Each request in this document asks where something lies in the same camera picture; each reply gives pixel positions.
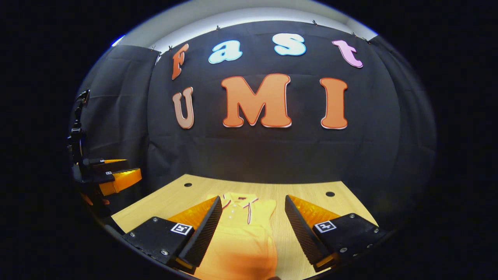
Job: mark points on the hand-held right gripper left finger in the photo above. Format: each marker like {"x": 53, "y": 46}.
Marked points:
{"x": 204, "y": 235}

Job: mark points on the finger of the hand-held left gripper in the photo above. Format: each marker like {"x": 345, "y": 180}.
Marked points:
{"x": 120, "y": 181}
{"x": 109, "y": 165}

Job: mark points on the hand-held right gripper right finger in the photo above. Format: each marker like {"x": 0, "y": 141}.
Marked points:
{"x": 303, "y": 237}

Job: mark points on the orange T-shirt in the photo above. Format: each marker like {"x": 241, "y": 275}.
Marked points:
{"x": 241, "y": 241}

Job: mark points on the black backdrop cloth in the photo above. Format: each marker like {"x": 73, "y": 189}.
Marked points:
{"x": 272, "y": 155}

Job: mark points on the ceiling light strip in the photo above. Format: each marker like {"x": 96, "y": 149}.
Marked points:
{"x": 118, "y": 40}

